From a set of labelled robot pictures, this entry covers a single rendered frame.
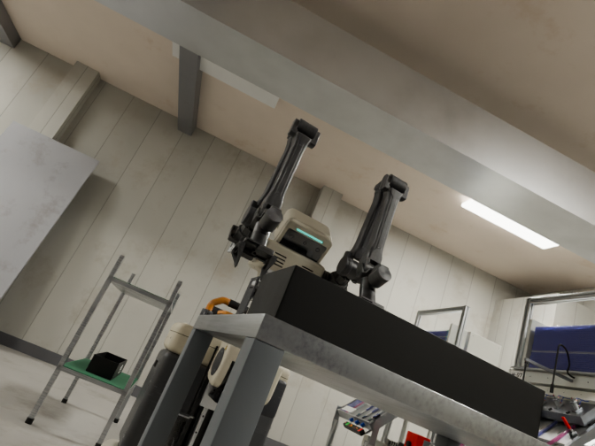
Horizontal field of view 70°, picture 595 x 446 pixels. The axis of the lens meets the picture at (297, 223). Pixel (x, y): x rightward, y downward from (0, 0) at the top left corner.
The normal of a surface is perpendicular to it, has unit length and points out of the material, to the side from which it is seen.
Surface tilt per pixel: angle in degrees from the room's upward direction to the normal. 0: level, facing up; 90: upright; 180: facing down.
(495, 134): 90
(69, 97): 90
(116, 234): 90
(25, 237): 82
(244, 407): 90
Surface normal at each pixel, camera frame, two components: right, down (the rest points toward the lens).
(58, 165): 0.33, -0.37
